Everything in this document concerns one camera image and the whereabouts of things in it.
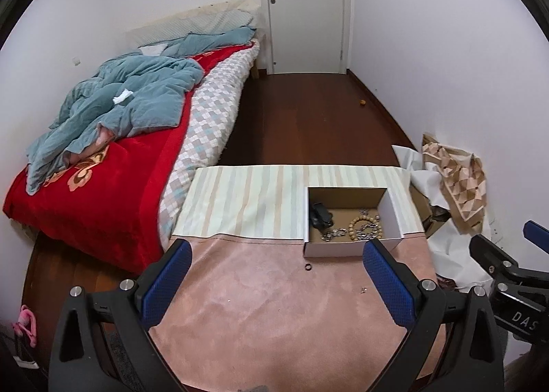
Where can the wooden bed frame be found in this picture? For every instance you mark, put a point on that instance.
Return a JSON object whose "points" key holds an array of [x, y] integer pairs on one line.
{"points": [[258, 62]]}

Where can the beige geometric patterned scarf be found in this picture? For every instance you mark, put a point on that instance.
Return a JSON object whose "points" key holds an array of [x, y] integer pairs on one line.
{"points": [[459, 182]]}

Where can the pink plastic item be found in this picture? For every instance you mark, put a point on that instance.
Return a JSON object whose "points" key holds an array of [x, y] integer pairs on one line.
{"points": [[23, 323]]}

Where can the blue-grey quilt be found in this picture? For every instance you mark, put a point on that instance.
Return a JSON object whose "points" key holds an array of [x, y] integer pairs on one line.
{"points": [[137, 92]]}

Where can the black watch band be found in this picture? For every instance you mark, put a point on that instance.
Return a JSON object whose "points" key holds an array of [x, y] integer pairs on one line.
{"points": [[321, 215]]}

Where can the white shoe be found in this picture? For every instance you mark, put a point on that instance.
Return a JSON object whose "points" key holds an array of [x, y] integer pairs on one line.
{"points": [[25, 362]]}

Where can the white crumpled sheet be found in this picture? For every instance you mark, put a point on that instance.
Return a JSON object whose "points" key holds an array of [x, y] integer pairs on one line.
{"points": [[450, 246]]}

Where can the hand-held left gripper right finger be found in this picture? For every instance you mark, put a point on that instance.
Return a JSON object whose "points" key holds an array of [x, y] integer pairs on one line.
{"points": [[388, 285]]}

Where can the pale pillow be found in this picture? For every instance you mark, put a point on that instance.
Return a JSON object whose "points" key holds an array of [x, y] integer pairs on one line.
{"points": [[193, 25]]}

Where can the dark glossy bag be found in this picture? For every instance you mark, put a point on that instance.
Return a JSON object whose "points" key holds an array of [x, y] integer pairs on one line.
{"points": [[441, 214]]}

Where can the bed with red blanket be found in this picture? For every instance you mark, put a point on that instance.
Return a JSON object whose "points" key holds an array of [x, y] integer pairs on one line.
{"points": [[107, 203]]}

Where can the striped pale cloth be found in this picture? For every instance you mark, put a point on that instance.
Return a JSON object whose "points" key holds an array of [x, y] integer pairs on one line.
{"points": [[244, 199]]}

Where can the checkered bed sheet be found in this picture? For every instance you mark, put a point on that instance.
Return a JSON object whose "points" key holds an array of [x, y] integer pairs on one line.
{"points": [[206, 126]]}

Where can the brown cardboard box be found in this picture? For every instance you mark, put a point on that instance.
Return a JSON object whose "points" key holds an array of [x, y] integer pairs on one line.
{"points": [[421, 203]]}

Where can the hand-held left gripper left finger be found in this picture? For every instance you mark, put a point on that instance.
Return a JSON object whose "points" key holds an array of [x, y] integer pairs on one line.
{"points": [[167, 285]]}

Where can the white power strip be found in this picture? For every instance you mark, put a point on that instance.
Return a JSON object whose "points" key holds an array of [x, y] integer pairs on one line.
{"points": [[496, 231]]}

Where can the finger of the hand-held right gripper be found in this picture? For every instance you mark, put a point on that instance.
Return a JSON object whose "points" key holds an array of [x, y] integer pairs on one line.
{"points": [[489, 255], [538, 233]]}

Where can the white door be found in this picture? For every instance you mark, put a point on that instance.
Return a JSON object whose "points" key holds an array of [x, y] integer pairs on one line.
{"points": [[306, 10]]}

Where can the white cardboard box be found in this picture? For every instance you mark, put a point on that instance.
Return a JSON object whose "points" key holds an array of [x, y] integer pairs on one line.
{"points": [[334, 248]]}

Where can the white tissue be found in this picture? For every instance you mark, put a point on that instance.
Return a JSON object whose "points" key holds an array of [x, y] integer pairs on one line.
{"points": [[122, 96]]}

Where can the pink suede table cloth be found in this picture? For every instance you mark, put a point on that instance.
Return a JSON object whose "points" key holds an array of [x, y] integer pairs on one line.
{"points": [[266, 315]]}

